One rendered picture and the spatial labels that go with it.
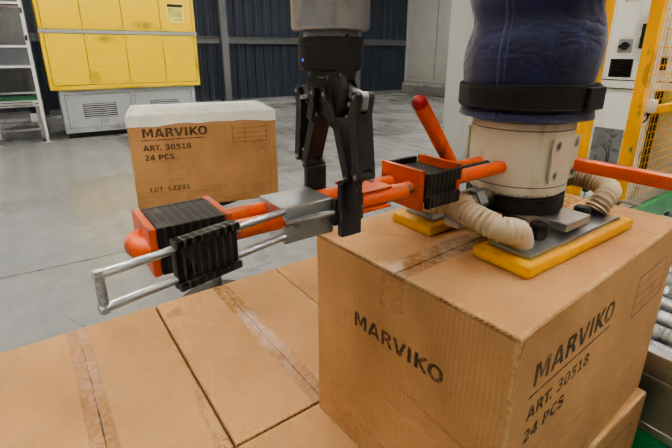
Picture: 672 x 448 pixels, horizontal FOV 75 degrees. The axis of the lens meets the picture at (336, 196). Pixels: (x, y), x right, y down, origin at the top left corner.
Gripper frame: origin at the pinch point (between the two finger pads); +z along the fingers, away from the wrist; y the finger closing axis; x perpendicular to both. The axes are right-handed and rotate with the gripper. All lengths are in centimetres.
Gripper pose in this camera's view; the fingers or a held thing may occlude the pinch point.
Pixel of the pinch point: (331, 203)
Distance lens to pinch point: 55.9
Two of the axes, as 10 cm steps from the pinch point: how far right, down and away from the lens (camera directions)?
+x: -8.3, 1.8, -5.3
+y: -5.6, -2.6, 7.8
